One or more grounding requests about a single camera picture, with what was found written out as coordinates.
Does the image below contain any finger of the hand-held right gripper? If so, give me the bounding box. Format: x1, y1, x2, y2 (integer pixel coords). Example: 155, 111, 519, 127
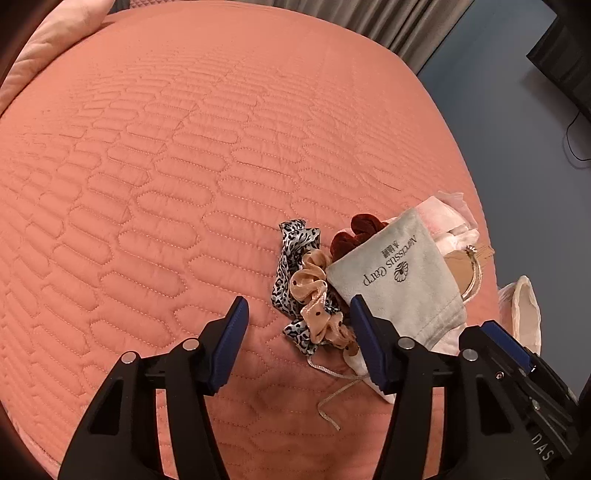
480, 320, 539, 371

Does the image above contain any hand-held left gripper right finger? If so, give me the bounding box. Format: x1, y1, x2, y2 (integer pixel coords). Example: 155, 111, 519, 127
349, 295, 532, 480

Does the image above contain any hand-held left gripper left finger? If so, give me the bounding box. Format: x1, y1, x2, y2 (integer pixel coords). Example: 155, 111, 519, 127
58, 296, 250, 480

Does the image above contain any bin with white liner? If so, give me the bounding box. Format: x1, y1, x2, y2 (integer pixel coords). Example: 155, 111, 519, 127
496, 275, 544, 357

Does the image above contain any pale grey velvet pouch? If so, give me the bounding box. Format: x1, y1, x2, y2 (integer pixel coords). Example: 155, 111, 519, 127
325, 206, 467, 354

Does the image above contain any dark red velvet scrunchie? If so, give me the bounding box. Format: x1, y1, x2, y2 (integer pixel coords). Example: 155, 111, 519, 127
329, 215, 391, 259

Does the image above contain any beige polka dot scrunchie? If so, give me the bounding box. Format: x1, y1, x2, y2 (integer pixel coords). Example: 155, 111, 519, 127
291, 251, 362, 359

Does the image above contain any leopard print scrunchie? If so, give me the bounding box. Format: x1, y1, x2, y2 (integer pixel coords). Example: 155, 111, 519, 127
271, 220, 345, 357

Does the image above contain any pink white cloth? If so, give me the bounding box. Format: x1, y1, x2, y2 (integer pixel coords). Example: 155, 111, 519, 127
416, 190, 479, 256

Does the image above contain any salmon quilted bed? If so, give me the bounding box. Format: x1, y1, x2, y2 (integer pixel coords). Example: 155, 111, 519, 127
0, 0, 504, 480

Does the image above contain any grey curtain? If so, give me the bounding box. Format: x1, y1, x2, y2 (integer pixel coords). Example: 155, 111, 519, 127
272, 0, 481, 75

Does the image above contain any pink pillow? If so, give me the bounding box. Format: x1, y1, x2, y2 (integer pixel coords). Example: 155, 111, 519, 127
0, 0, 117, 108

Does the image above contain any beige thin cord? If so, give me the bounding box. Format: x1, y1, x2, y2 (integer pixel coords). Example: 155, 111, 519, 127
307, 360, 366, 433

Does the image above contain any tan paper tag with cord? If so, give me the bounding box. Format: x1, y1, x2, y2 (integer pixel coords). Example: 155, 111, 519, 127
442, 244, 496, 302

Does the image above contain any black power cable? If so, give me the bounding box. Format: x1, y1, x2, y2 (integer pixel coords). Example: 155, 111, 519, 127
565, 110, 591, 163

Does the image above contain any black wall television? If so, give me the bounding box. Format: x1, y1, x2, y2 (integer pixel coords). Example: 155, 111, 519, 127
526, 0, 591, 112

